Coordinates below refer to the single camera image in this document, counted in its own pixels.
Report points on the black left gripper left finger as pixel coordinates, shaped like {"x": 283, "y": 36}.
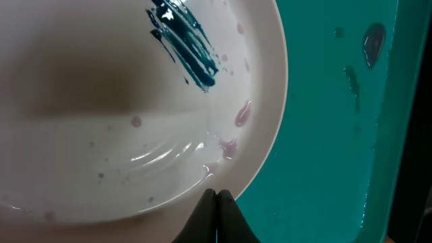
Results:
{"x": 201, "y": 226}

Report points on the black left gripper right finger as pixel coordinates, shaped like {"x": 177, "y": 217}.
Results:
{"x": 232, "y": 226}

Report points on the white plate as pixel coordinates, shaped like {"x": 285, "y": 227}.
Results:
{"x": 110, "y": 109}

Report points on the teal plastic tray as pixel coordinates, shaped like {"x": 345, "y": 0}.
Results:
{"x": 353, "y": 69}

